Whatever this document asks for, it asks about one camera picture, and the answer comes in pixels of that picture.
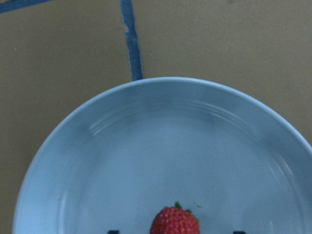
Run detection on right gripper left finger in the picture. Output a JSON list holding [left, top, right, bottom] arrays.
[[108, 230, 119, 234]]

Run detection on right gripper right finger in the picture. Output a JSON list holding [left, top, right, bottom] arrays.
[[233, 231, 246, 234]]

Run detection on red strawberry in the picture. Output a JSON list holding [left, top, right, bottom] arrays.
[[149, 202, 201, 234]]

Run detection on blue plate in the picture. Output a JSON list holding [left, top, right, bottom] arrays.
[[13, 78, 312, 234]]

